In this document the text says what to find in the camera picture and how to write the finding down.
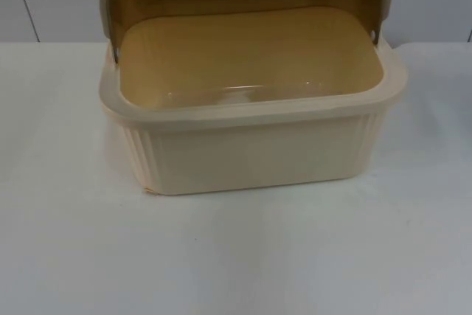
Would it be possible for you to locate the cream box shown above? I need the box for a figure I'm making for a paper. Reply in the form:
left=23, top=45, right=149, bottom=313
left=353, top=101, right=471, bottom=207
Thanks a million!
left=98, top=15, right=410, bottom=196

